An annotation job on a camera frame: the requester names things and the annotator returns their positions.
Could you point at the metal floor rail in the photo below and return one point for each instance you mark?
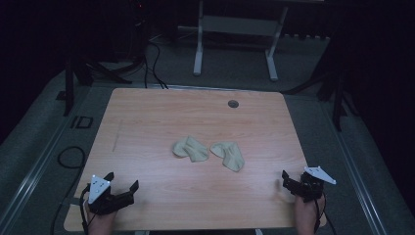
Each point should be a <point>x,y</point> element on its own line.
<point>36,169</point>
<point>354,169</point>

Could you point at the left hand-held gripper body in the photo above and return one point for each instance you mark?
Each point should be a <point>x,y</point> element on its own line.
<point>103,198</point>

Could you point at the person's left hand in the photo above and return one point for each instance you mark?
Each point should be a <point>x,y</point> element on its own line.
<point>101,223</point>

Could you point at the person's right hand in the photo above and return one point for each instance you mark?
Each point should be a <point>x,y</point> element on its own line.
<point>306,215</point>

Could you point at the beige sock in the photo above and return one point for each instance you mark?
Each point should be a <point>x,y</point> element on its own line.
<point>230,155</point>
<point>191,149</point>

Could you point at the white metal desk frame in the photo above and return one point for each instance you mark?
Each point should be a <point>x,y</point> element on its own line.
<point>239,26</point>

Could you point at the black tripod stand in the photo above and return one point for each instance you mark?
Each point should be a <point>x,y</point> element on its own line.
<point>84,70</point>
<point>332,88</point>

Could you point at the grey table grommet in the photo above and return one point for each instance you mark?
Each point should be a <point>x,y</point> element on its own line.
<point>233,103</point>

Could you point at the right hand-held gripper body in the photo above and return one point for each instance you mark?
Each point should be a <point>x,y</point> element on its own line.
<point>310,186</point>

